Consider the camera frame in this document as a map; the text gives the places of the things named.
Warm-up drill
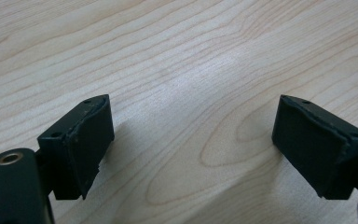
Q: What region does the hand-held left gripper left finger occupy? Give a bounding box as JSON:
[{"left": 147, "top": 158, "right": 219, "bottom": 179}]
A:
[{"left": 36, "top": 93, "right": 116, "bottom": 201}]

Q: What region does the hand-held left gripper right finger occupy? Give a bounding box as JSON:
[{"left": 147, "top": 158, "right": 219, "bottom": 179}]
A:
[{"left": 271, "top": 94, "right": 358, "bottom": 201}]

